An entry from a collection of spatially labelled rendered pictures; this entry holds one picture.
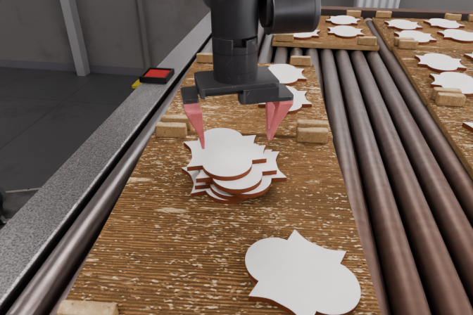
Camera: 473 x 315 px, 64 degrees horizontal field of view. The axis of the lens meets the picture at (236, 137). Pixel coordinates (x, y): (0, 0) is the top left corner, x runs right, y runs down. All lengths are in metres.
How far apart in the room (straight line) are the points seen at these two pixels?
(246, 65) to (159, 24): 3.01
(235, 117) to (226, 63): 0.35
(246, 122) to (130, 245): 0.37
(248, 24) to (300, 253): 0.28
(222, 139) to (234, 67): 0.18
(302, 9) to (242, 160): 0.23
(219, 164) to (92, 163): 0.27
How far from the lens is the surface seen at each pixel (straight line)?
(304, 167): 0.65
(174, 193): 0.59
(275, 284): 0.46
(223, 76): 0.47
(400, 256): 0.56
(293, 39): 1.31
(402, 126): 0.89
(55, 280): 0.55
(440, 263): 0.57
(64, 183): 0.70
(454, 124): 0.89
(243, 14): 0.44
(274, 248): 0.49
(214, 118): 0.79
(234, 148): 0.59
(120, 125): 0.85
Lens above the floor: 1.31
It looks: 31 degrees down
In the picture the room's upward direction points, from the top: straight up
